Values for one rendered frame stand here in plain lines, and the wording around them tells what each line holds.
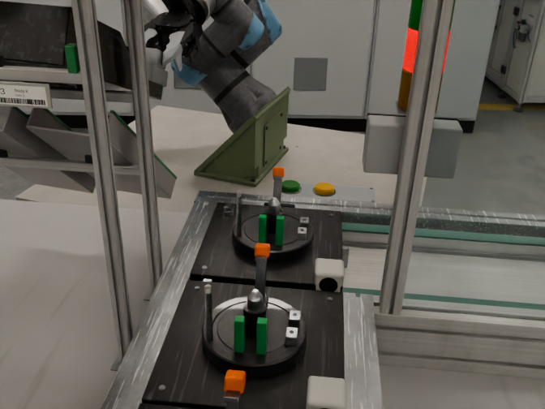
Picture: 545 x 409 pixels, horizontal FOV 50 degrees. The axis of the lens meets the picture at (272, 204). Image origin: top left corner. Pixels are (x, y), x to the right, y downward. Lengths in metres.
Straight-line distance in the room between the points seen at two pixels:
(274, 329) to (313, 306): 0.10
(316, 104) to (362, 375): 3.36
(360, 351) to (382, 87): 3.37
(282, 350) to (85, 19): 0.46
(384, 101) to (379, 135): 3.36
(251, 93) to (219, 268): 0.64
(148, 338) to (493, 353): 0.51
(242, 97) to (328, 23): 2.50
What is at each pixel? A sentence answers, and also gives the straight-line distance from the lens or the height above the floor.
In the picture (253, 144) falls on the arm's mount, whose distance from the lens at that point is 1.38.
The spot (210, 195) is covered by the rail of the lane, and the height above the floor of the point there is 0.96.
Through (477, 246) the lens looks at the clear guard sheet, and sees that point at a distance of 0.85.
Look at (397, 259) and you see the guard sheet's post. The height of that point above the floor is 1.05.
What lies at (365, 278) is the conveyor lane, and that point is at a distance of 1.02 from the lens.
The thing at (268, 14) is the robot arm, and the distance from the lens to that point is 1.46.
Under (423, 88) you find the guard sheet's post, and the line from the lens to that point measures 0.72.
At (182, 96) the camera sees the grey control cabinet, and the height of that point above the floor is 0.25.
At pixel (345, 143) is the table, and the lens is 1.71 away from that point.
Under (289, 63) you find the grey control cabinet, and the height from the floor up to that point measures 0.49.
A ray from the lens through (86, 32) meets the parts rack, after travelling 0.70.
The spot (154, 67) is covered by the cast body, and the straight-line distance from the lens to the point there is 1.08.
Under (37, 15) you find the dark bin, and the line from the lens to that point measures 0.80.
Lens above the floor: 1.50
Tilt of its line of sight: 29 degrees down
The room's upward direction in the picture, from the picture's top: 2 degrees clockwise
